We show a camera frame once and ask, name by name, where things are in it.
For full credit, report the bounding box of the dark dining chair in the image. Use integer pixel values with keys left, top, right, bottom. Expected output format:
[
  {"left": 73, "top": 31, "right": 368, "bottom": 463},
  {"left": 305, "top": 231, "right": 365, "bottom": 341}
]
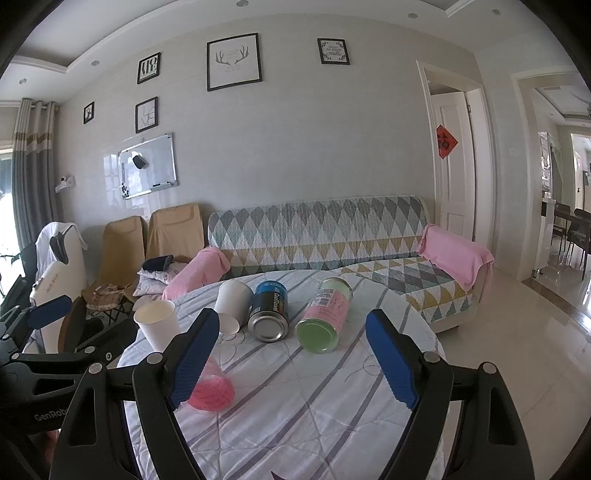
[
  {"left": 553, "top": 204, "right": 574, "bottom": 260},
  {"left": 570, "top": 208, "right": 591, "bottom": 269}
]

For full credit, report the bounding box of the floral pillow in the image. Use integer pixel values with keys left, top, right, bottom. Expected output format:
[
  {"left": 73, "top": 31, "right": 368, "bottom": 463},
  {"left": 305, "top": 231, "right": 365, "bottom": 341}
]
[{"left": 133, "top": 261, "right": 190, "bottom": 296}]

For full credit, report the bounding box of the white cloth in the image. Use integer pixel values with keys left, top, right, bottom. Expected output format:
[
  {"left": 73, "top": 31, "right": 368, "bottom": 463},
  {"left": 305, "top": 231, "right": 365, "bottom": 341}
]
[{"left": 35, "top": 222, "right": 89, "bottom": 265}]

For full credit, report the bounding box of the brown plaid cloth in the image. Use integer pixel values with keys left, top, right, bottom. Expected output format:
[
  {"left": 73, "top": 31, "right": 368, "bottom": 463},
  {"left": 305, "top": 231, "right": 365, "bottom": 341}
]
[{"left": 82, "top": 283, "right": 135, "bottom": 313}]

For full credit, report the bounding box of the small black text picture frame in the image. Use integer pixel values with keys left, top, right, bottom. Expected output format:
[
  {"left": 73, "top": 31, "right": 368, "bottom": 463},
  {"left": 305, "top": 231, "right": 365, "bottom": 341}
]
[{"left": 317, "top": 38, "right": 351, "bottom": 66}]

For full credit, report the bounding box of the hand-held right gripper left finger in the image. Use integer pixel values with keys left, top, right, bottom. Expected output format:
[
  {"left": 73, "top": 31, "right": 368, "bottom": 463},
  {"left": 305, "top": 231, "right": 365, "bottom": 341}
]
[{"left": 55, "top": 308, "right": 221, "bottom": 480}]

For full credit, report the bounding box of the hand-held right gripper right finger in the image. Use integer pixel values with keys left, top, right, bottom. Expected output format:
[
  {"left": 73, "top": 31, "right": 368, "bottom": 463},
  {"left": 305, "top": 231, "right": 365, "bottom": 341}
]
[{"left": 366, "top": 309, "right": 539, "bottom": 480}]

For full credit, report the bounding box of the pink and green tin can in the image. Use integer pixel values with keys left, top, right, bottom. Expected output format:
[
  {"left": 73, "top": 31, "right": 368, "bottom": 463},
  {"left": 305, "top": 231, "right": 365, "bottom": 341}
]
[{"left": 295, "top": 276, "right": 354, "bottom": 354}]

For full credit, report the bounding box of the beige folding chair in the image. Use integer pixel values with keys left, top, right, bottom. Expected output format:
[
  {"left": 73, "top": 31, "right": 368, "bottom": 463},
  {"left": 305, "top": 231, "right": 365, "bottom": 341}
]
[
  {"left": 145, "top": 202, "right": 206, "bottom": 265},
  {"left": 85, "top": 215, "right": 147, "bottom": 302}
]

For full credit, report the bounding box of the white striped tablecloth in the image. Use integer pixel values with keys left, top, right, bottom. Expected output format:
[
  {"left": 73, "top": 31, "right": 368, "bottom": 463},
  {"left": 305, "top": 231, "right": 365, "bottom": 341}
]
[{"left": 115, "top": 270, "right": 447, "bottom": 480}]

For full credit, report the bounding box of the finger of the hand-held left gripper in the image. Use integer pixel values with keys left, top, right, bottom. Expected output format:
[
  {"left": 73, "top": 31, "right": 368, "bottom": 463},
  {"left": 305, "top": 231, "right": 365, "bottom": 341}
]
[
  {"left": 0, "top": 297, "right": 74, "bottom": 352},
  {"left": 8, "top": 318, "right": 139, "bottom": 371}
]

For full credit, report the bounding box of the white door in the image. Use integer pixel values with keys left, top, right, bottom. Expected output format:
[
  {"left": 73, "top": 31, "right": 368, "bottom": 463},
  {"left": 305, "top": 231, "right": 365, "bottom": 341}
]
[{"left": 431, "top": 89, "right": 479, "bottom": 241}]

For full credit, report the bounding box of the wall whiteboard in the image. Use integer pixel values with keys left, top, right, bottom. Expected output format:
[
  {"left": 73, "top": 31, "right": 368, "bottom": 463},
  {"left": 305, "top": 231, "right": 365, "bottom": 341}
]
[{"left": 117, "top": 132, "right": 178, "bottom": 200}]

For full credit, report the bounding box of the grey curtain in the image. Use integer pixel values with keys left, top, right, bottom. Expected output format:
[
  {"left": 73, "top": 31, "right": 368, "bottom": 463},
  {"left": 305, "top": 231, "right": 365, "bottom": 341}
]
[{"left": 11, "top": 97, "right": 64, "bottom": 254}]

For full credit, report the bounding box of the white paper cup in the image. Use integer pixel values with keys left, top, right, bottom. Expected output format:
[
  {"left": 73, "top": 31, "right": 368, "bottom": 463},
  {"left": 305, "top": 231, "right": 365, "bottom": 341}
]
[
  {"left": 213, "top": 280, "right": 254, "bottom": 334},
  {"left": 133, "top": 300, "right": 182, "bottom": 359}
]

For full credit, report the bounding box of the sofa with diamond patterned cover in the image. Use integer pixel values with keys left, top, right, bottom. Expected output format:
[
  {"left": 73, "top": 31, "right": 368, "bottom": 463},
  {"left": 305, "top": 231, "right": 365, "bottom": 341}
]
[{"left": 207, "top": 196, "right": 496, "bottom": 334}]

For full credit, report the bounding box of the red paper door decoration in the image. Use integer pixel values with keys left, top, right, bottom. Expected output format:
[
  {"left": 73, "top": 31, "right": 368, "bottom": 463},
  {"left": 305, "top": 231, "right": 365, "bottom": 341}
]
[{"left": 436, "top": 123, "right": 458, "bottom": 160}]

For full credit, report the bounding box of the pink towel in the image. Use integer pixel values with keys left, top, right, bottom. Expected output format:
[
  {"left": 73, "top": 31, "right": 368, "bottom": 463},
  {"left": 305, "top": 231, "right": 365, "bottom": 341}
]
[
  {"left": 161, "top": 247, "right": 232, "bottom": 301},
  {"left": 417, "top": 223, "right": 495, "bottom": 292}
]

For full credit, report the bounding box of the line drawing picture frame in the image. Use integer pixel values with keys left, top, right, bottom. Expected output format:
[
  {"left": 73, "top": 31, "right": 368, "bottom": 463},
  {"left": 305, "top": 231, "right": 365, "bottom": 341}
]
[{"left": 135, "top": 96, "right": 159, "bottom": 134}]

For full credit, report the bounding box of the white exercise machine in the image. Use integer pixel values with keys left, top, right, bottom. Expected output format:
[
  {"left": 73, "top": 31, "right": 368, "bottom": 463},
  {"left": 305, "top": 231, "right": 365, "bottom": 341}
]
[{"left": 22, "top": 222, "right": 89, "bottom": 356}]

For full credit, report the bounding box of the blue and black tin can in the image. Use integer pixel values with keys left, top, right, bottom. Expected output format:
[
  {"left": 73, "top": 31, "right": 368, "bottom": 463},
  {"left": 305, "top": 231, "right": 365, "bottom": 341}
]
[{"left": 248, "top": 280, "right": 291, "bottom": 343}]

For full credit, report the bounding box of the pink transparent plastic cup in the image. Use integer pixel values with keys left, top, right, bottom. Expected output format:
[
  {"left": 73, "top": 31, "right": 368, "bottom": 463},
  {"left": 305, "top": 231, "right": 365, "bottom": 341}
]
[{"left": 187, "top": 355, "right": 236, "bottom": 412}]

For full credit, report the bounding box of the black and white picture frame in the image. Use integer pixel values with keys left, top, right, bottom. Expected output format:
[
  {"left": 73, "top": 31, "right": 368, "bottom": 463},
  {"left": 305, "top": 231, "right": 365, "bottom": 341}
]
[{"left": 137, "top": 52, "right": 162, "bottom": 85}]

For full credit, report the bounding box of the dark folded cloth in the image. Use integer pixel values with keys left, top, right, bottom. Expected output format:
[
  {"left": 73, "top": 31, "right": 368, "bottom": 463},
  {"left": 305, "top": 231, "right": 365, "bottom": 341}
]
[{"left": 141, "top": 255, "right": 175, "bottom": 272}]

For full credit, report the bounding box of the large antler picture frame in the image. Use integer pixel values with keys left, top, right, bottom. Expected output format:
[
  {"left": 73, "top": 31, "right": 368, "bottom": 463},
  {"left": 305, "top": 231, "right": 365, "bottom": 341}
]
[{"left": 206, "top": 32, "right": 263, "bottom": 92}]

